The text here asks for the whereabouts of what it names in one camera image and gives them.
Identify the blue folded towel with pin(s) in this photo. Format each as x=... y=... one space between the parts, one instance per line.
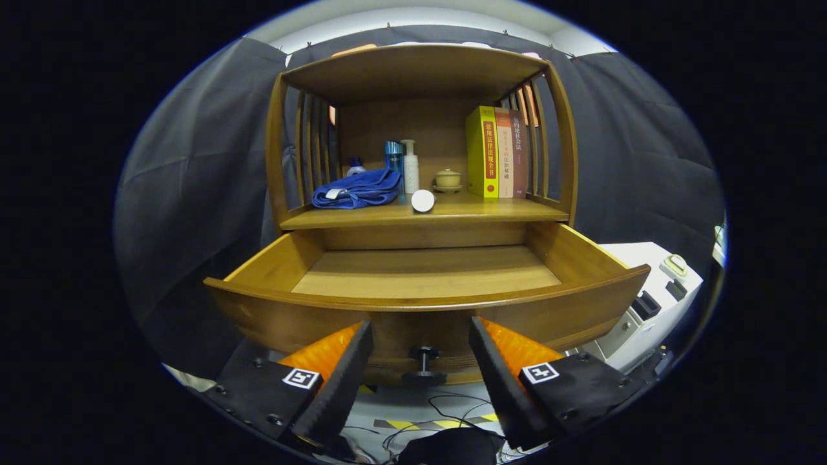
x=358 y=190

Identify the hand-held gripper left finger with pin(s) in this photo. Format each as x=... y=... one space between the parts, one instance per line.
x=339 y=394

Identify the brown book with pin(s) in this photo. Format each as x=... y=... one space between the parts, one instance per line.
x=521 y=155

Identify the yellow black floor tape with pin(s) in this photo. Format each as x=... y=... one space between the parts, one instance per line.
x=400 y=424

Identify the white tube green label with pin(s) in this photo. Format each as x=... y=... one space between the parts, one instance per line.
x=423 y=201

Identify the beige lidded tea cup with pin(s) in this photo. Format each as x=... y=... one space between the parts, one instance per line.
x=448 y=179

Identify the white plastic object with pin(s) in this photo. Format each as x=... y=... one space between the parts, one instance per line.
x=719 y=245

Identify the blue glass bottle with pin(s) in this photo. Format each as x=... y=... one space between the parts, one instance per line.
x=393 y=155

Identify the dark cloth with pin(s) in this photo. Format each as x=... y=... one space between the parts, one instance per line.
x=452 y=449

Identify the small black block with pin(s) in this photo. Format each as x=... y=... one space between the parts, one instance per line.
x=677 y=290

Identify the large black block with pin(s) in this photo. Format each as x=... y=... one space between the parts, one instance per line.
x=646 y=307

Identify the orange and white book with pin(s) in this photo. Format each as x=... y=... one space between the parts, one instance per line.
x=506 y=161

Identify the white pump bottle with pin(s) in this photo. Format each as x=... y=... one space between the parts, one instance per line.
x=411 y=174

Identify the wooden drawer with black knob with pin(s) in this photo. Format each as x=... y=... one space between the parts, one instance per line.
x=426 y=271

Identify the pale green looped object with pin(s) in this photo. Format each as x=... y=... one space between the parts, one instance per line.
x=675 y=265

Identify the thick yellow book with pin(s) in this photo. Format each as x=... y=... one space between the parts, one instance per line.
x=475 y=152

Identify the small white bottle blue cap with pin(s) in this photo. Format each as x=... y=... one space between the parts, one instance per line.
x=355 y=169

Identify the beige saucer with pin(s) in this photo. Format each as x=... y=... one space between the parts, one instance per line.
x=448 y=190

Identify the wooden countertop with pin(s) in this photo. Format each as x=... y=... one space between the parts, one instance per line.
x=478 y=206

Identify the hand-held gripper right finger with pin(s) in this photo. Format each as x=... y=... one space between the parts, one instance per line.
x=501 y=394

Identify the wooden cabinet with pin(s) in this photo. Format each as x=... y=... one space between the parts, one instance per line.
x=413 y=71

